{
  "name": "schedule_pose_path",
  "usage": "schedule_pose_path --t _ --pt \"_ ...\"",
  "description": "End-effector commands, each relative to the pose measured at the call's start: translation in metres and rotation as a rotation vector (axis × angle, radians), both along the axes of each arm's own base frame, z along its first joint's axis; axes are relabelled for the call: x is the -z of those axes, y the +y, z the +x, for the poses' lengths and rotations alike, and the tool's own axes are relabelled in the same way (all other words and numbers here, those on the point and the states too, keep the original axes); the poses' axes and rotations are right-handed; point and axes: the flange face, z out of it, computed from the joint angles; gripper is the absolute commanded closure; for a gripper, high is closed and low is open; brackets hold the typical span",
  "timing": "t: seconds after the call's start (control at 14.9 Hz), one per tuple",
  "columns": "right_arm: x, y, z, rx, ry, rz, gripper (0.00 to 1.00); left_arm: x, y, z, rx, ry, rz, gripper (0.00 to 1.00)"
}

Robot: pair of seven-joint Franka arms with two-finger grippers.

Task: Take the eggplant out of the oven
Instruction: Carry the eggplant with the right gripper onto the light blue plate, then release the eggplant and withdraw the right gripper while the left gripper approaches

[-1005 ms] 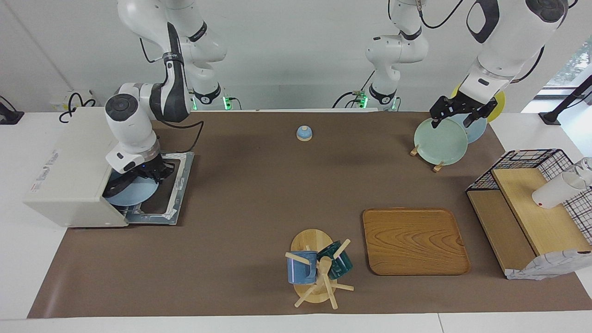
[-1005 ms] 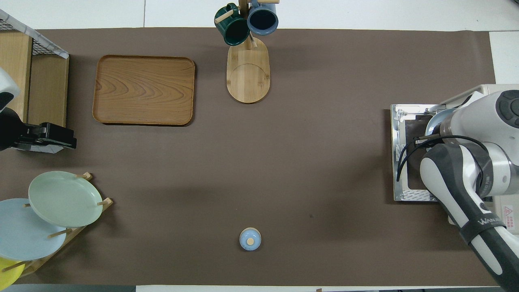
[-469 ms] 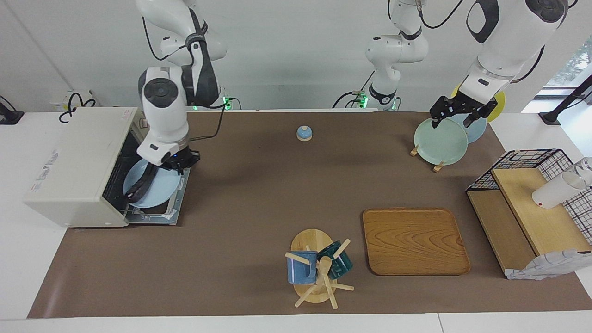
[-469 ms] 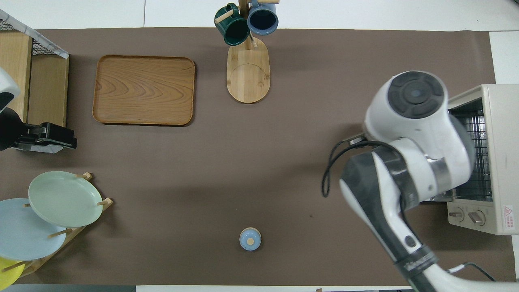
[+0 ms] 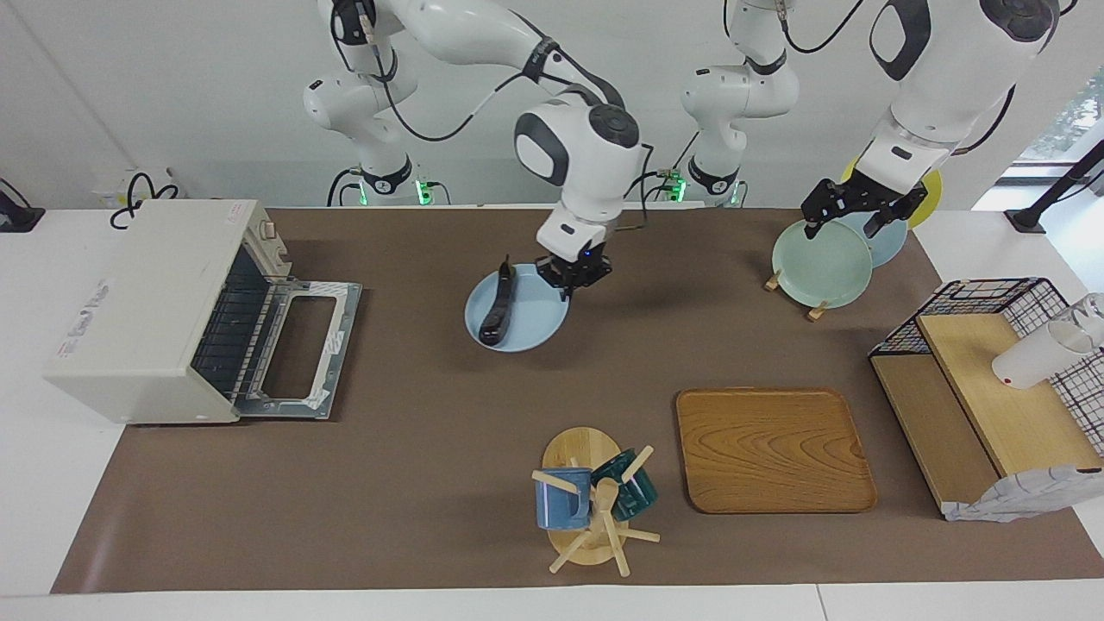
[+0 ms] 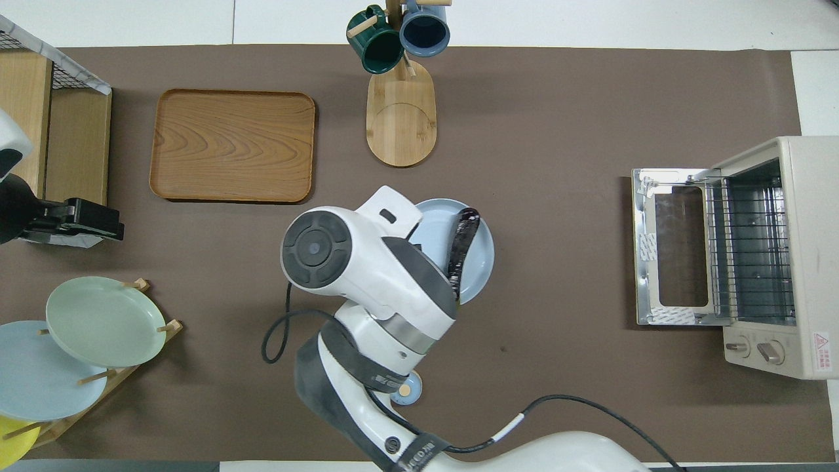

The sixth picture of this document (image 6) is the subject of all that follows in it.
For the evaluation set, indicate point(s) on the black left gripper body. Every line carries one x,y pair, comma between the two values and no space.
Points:
72,216

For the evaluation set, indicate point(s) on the dark purple eggplant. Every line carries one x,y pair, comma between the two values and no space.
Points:
464,242

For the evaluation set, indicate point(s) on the light blue serving plate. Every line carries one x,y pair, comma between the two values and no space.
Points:
475,262

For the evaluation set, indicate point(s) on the glass oven door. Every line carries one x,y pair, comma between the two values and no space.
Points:
645,262

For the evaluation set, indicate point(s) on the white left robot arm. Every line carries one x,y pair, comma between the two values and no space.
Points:
10,144

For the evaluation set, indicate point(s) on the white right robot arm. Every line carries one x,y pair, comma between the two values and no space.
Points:
367,262

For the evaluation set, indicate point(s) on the cream toaster oven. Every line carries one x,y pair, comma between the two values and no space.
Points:
809,249

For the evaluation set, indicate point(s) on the wooden stepped shelf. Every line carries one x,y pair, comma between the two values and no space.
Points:
72,151

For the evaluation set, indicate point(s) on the pale green plate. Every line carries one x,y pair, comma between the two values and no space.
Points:
105,321

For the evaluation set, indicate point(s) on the light blue racked plate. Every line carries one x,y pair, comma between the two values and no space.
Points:
39,380

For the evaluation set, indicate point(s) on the wooden plate rack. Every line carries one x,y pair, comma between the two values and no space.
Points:
124,377

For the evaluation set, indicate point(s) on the wooden serving tray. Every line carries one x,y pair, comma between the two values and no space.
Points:
233,144

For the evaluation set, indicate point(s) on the yellow plate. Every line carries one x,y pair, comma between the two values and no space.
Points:
13,446

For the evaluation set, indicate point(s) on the wooden mug tree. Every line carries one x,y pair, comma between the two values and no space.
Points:
400,124

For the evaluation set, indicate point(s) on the dark green mug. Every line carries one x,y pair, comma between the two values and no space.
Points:
377,46

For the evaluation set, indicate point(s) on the blue mug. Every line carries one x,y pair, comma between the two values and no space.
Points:
425,29

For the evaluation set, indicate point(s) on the brown table mat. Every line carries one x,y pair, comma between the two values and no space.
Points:
557,131

